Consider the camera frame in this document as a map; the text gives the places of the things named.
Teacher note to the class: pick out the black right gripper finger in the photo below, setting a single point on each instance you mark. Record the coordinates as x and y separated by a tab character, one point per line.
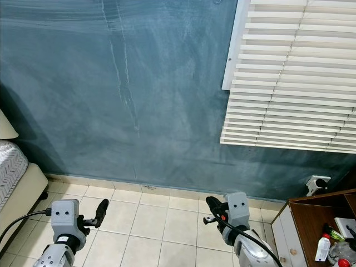
214	204

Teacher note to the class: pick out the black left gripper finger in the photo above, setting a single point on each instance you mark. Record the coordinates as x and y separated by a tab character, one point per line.
102	211

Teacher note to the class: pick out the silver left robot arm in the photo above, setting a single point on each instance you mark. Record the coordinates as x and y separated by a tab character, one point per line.
54	257

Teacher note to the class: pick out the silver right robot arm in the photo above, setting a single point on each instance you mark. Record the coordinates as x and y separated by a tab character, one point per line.
250	250

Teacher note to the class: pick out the black bed caster wheel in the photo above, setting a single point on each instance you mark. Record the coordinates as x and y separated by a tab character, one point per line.
44	195

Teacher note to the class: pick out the white cabinet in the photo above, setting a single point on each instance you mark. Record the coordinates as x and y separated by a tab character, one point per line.
283	233

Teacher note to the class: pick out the dark brown wooden desk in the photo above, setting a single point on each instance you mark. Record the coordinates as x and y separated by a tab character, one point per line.
311	219

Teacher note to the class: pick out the mattress with chevron sheet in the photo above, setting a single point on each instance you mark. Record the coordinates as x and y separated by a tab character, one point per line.
11	167

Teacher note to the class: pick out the white bottle with red cap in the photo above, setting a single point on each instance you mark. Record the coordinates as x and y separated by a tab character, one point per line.
322	248

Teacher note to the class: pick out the green packet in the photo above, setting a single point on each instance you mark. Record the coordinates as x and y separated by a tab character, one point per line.
338	235

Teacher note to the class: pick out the cream lamp shade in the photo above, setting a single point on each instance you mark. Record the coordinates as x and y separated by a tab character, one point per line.
6	129

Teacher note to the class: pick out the white book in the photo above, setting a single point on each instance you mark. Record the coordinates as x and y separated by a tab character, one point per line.
346	225

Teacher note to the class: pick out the grey soft toy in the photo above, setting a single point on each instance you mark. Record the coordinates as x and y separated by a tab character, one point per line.
344	255

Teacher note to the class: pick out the white slatted window blind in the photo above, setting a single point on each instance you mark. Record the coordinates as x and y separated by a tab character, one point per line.
295	83

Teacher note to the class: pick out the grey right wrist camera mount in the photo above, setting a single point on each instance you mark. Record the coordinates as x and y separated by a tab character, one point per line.
238	208

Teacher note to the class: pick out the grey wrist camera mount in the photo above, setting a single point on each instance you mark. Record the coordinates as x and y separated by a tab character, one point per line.
238	208
65	218

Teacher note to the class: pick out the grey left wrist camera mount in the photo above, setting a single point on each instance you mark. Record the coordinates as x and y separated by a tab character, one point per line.
65	218

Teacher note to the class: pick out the beige bed frame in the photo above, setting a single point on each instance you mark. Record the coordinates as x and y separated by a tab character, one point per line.
28	194

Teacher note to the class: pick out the white wall plug adapter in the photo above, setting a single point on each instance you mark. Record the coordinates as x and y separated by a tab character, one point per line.
318	185

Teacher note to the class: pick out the white window frame strip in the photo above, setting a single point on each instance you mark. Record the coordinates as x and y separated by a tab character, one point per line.
233	55

